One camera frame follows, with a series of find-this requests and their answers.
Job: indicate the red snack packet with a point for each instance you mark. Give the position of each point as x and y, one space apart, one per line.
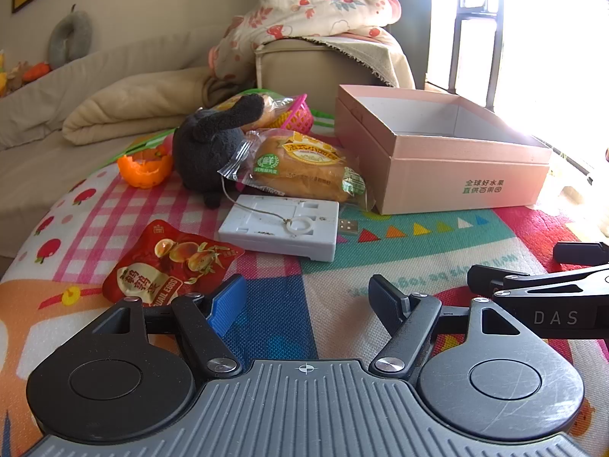
161 266

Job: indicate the long bread packet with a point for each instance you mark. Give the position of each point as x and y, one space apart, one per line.
304 166

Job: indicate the pink cardboard box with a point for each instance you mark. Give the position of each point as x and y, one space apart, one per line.
452 176

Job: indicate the black window frame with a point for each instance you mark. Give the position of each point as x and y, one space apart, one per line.
478 13

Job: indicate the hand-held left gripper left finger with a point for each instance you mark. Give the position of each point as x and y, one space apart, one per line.
228 302

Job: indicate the beige fringed towel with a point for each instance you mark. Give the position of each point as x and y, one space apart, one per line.
380 57

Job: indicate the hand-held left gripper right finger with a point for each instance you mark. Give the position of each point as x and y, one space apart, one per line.
385 300

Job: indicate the small round bread packet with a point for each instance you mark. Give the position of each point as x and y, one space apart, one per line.
272 108

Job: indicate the beige sofa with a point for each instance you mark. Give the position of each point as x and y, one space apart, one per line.
304 71

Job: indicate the grey neck pillow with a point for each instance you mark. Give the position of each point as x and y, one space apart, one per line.
59 40

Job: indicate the floral quilt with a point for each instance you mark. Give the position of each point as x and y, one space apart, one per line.
309 9

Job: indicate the white plastic box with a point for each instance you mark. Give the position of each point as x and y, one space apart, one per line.
247 234

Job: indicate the pink plastic basket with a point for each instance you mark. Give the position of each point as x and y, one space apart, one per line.
302 116

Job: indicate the black plush toy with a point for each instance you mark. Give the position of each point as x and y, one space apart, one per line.
209 152

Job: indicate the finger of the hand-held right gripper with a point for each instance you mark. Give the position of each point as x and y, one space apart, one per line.
580 252
490 278

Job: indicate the orange peel shell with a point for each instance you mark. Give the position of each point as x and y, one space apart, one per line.
142 174

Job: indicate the colourful printed play mat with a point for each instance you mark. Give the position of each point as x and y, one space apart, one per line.
428 257

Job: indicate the orange stuffed toy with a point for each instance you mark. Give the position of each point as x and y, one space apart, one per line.
35 71

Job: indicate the silver usb stick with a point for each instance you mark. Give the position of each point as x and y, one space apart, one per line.
348 226

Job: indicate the folded beige blanket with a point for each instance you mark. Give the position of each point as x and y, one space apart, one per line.
133 104

